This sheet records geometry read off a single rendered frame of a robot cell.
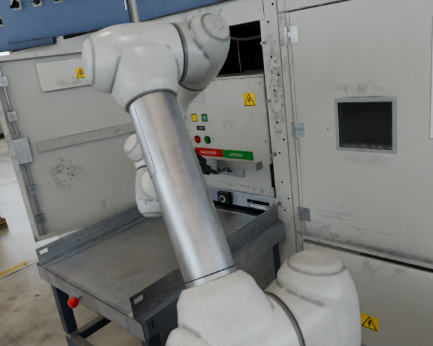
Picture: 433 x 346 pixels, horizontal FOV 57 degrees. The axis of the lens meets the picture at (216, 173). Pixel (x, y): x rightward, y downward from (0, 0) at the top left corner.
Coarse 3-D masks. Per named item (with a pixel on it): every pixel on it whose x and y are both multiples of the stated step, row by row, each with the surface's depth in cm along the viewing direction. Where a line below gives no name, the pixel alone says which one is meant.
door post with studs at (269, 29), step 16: (272, 0) 126; (272, 16) 127; (272, 32) 129; (272, 48) 131; (272, 64) 133; (272, 80) 135; (272, 96) 136; (272, 112) 139; (272, 128) 141; (272, 144) 143; (288, 176) 142; (288, 192) 144; (288, 208) 146; (288, 224) 149; (288, 240) 151; (288, 256) 153
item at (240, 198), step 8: (216, 192) 174; (232, 192) 168; (240, 192) 165; (216, 200) 176; (232, 200) 169; (240, 200) 166; (248, 200) 163; (256, 200) 160; (264, 200) 157; (256, 208) 161
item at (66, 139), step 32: (0, 64) 149; (32, 64) 154; (64, 64) 157; (0, 96) 151; (32, 96) 156; (64, 96) 162; (96, 96) 168; (32, 128) 158; (64, 128) 164; (96, 128) 171; (128, 128) 176; (32, 160) 158; (64, 160) 167; (96, 160) 173; (128, 160) 181; (32, 192) 161; (64, 192) 169; (96, 192) 176; (128, 192) 184; (32, 224) 163; (64, 224) 172
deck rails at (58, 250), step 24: (120, 216) 165; (144, 216) 174; (264, 216) 145; (72, 240) 150; (96, 240) 156; (240, 240) 135; (48, 264) 141; (144, 288) 106; (168, 288) 113; (144, 312) 107
